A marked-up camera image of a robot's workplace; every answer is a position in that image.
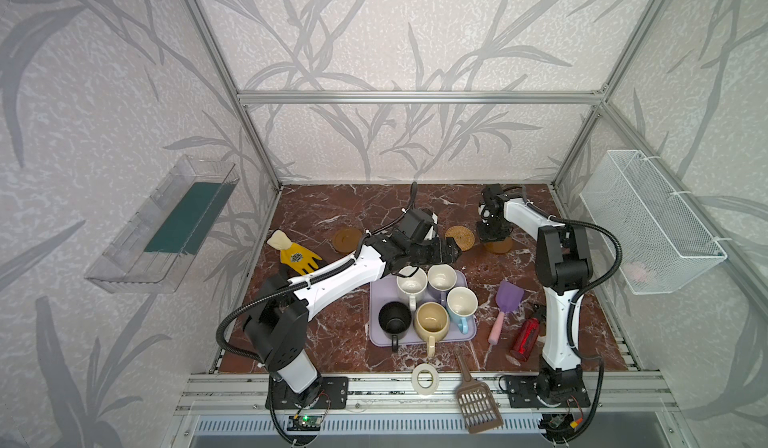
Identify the red bottle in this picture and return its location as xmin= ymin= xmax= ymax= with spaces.
xmin=511 ymin=317 xmax=541 ymax=362

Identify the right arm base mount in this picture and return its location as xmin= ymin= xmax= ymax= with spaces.
xmin=498 ymin=364 xmax=591 ymax=408

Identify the brown slotted litter scoop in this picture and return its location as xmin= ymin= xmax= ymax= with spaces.
xmin=454 ymin=349 xmax=503 ymax=434

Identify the white tape roll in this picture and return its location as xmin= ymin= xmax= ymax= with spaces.
xmin=411 ymin=363 xmax=440 ymax=397

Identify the lavender plastic tray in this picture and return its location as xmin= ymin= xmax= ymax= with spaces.
xmin=369 ymin=271 xmax=477 ymax=354

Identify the purple mug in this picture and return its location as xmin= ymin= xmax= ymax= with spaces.
xmin=427 ymin=264 xmax=457 ymax=305

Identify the green circuit board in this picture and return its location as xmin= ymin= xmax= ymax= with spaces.
xmin=286 ymin=414 xmax=324 ymax=432

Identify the light blue mug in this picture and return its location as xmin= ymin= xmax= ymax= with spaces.
xmin=446 ymin=287 xmax=478 ymax=335

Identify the black mug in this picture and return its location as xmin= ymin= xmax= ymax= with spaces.
xmin=378 ymin=301 xmax=412 ymax=353

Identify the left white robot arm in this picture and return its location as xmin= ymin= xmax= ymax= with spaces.
xmin=215 ymin=208 xmax=462 ymax=395

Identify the clear plastic wall shelf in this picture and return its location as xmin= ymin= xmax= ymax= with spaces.
xmin=85 ymin=155 xmax=240 ymax=294

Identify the beige mug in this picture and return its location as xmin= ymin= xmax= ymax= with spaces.
xmin=414 ymin=302 xmax=450 ymax=359

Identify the purple pink spatula scoop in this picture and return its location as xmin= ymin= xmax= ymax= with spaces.
xmin=488 ymin=280 xmax=525 ymax=346

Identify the yellow work glove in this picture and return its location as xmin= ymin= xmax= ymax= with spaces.
xmin=266 ymin=230 xmax=322 ymax=275

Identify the white wire mesh basket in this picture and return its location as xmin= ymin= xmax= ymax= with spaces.
xmin=580 ymin=150 xmax=727 ymax=295

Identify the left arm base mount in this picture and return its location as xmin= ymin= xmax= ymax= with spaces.
xmin=265 ymin=376 xmax=350 ymax=410

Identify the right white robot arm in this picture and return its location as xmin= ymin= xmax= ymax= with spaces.
xmin=477 ymin=184 xmax=623 ymax=372

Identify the white speckled mug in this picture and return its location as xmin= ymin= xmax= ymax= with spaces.
xmin=395 ymin=266 xmax=428 ymax=312

